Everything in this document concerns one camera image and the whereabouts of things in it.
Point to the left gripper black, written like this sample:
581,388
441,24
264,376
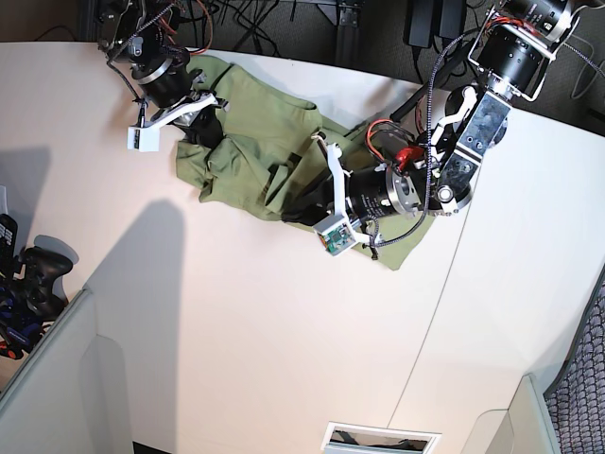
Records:
373,192

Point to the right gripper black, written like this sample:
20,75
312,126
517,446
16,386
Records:
166,82

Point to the green t-shirt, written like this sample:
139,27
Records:
266,157

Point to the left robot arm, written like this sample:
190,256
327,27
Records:
430,172

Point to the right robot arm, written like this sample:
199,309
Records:
137,40

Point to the black remote control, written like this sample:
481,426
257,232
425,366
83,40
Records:
8,235

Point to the black power adapter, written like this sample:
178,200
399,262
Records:
427,19

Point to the black game controller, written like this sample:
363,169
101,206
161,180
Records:
42,269

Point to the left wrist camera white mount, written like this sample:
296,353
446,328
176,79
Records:
336,232

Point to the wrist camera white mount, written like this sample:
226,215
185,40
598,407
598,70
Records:
336,232
145,134

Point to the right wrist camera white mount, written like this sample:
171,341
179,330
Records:
145,134

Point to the aluminium extrusion post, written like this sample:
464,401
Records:
348,24

